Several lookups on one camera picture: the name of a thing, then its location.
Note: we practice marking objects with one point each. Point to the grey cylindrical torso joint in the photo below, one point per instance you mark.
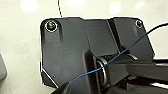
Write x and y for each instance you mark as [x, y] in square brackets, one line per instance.
[102, 71]

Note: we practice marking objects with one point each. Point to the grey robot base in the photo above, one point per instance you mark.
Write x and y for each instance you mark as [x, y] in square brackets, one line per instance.
[63, 50]

